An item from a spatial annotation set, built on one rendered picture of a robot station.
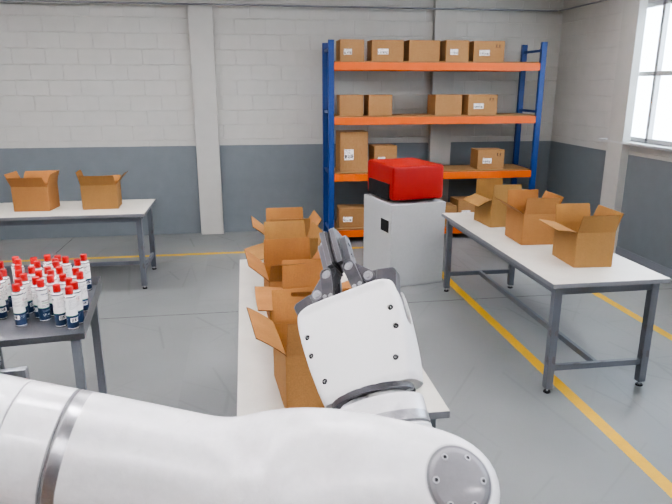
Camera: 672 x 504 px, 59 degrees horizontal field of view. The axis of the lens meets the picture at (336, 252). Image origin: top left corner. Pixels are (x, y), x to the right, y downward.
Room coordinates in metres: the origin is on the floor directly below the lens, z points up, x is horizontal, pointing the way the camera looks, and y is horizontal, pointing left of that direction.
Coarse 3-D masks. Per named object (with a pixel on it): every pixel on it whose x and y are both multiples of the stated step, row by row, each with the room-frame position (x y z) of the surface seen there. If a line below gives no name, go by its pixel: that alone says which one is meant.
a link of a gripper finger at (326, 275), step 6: (324, 270) 0.56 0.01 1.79; (330, 270) 0.55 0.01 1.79; (324, 276) 0.55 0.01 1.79; (330, 276) 0.55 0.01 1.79; (324, 282) 0.55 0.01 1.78; (330, 282) 0.54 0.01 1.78; (324, 288) 0.54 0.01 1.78; (330, 288) 0.54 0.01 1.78; (336, 288) 0.56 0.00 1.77; (324, 294) 0.54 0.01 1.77; (330, 294) 0.54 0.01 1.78
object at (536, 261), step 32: (448, 224) 5.62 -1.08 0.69; (480, 224) 5.21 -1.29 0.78; (448, 256) 5.63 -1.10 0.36; (512, 256) 4.17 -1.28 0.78; (544, 256) 4.17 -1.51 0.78; (576, 288) 3.61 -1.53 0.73; (608, 288) 3.64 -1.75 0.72; (640, 288) 3.67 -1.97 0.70; (544, 320) 4.38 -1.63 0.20; (576, 352) 3.87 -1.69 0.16; (640, 352) 3.70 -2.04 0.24; (544, 384) 3.59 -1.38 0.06; (640, 384) 3.69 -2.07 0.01
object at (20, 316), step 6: (12, 288) 2.62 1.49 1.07; (18, 288) 2.63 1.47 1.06; (12, 294) 2.61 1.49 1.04; (18, 294) 2.62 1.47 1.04; (12, 300) 2.61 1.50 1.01; (18, 300) 2.61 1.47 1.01; (18, 306) 2.61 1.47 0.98; (24, 306) 2.64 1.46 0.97; (18, 312) 2.61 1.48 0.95; (24, 312) 2.63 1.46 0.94; (18, 318) 2.61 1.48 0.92; (24, 318) 2.63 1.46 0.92; (18, 324) 2.61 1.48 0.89; (24, 324) 2.62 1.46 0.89
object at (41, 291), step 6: (36, 282) 2.69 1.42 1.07; (42, 282) 2.69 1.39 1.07; (36, 288) 2.69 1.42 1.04; (42, 288) 2.69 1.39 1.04; (36, 294) 2.68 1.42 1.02; (42, 294) 2.68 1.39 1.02; (42, 300) 2.68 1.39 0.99; (48, 300) 2.71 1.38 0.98; (42, 306) 2.68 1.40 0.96; (48, 306) 2.70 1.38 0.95; (42, 312) 2.68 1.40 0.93; (48, 312) 2.69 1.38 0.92; (42, 318) 2.68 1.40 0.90; (48, 318) 2.69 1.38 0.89
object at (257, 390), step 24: (240, 264) 3.96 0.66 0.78; (240, 288) 3.46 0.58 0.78; (240, 312) 3.05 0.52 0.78; (264, 312) 3.05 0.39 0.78; (240, 336) 2.73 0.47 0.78; (240, 360) 2.46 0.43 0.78; (264, 360) 2.46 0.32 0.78; (240, 384) 2.24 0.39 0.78; (264, 384) 2.24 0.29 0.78; (432, 384) 2.24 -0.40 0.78; (240, 408) 2.05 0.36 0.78; (264, 408) 2.05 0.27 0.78; (432, 408) 2.05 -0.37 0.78
